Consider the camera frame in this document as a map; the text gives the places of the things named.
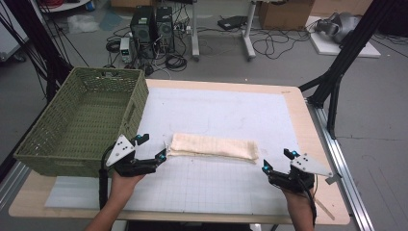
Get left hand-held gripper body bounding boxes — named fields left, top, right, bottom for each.
left=105, top=134, right=149, bottom=178

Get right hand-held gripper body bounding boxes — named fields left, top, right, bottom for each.
left=272, top=152, right=335, bottom=194

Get beige towel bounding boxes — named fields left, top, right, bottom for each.
left=166, top=132, right=260, bottom=165

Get person's right hand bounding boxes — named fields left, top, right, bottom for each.
left=281, top=186, right=315, bottom=210

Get person's left hand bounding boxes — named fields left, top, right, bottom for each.
left=110, top=170, right=146, bottom=195

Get green woven plastic basket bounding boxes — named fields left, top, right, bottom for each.
left=13, top=66, right=150, bottom=179

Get thin pale strip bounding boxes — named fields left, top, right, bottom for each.
left=315, top=197, right=337, bottom=221

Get white grid mat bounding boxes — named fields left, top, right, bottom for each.
left=44, top=87, right=304, bottom=217

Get small grey power supply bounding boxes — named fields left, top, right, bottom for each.
left=118, top=36, right=135, bottom=64

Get large black computer tower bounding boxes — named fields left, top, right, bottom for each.
left=129, top=5, right=159, bottom=61

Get white floor board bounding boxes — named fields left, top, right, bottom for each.
left=305, top=15, right=382, bottom=59

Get slim black computer tower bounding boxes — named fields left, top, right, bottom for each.
left=155, top=6, right=176, bottom=54

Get white desk leg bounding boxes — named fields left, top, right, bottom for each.
left=241, top=0, right=258, bottom=61
left=190, top=0, right=201, bottom=62

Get blue sheet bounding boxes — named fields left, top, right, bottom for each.
left=98, top=11, right=125, bottom=33

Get clear plastic bag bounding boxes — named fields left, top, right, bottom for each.
left=66, top=13, right=101, bottom=35

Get grey robot head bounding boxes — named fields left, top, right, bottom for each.
left=313, top=12, right=363, bottom=45

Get large brown cardboard box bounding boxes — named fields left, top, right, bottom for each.
left=257, top=0, right=316, bottom=32

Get flat black device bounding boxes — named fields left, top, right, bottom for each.
left=217, top=14, right=248, bottom=32

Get round white table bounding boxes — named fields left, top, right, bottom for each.
left=36, top=0, right=93, bottom=14

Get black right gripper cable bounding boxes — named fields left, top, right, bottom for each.
left=297, top=177, right=319, bottom=226

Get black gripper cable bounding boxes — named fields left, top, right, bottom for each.
left=297, top=177, right=319, bottom=226
left=98, top=145, right=115, bottom=211

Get aluminium rail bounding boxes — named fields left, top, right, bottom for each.
left=0, top=160, right=33, bottom=210
left=307, top=98, right=375, bottom=231

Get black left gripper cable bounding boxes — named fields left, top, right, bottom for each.
left=98, top=145, right=115, bottom=211

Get coiled black cable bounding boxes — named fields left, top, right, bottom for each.
left=165, top=53, right=189, bottom=73

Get loose black floor cables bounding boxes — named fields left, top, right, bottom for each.
left=250, top=27, right=313, bottom=61

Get black metal frame stand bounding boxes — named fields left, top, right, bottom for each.
left=2, top=0, right=74, bottom=104
left=297, top=0, right=399, bottom=141

